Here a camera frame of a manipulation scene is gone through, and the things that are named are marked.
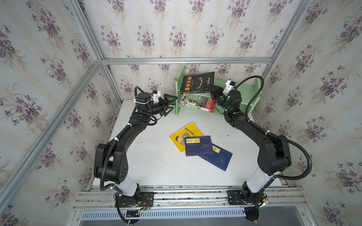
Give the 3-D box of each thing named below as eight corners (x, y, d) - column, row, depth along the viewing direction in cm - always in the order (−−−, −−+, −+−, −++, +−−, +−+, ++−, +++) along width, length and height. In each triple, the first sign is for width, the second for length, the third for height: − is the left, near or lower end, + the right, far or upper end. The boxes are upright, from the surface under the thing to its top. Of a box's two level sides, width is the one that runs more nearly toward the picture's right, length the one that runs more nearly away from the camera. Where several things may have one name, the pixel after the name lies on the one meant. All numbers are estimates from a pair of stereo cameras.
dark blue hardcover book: (185, 156, 91) (185, 154, 88) (184, 137, 99) (185, 135, 97) (213, 156, 91) (214, 154, 89) (210, 137, 100) (211, 135, 97)
